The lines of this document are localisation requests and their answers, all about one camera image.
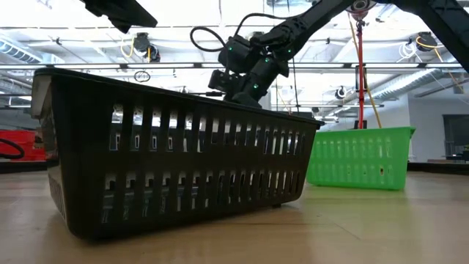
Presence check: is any green slotted plastic basket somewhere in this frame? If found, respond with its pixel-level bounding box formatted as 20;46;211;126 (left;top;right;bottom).
306;126;417;191

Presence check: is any red desk lamp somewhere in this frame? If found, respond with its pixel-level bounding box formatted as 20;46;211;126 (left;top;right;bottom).
344;0;378;130

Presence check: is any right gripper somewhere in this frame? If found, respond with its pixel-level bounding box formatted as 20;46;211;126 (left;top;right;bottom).
208;67;274;109

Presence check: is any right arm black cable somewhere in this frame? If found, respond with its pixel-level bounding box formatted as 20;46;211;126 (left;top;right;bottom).
189;12;294;53

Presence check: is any black aluminium table frame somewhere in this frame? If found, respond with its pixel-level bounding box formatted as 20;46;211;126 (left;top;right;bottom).
0;159;469;175

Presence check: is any yellow cable beside lamp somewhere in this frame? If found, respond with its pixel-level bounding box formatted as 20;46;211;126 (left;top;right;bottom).
347;18;383;129

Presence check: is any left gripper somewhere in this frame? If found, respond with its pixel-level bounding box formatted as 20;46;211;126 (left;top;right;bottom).
79;0;159;34

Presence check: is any red cart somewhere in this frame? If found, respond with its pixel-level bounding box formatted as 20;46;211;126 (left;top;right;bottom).
0;128;48;162

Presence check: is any black slotted plastic basket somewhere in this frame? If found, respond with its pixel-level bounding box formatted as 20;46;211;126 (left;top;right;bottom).
31;67;325;243

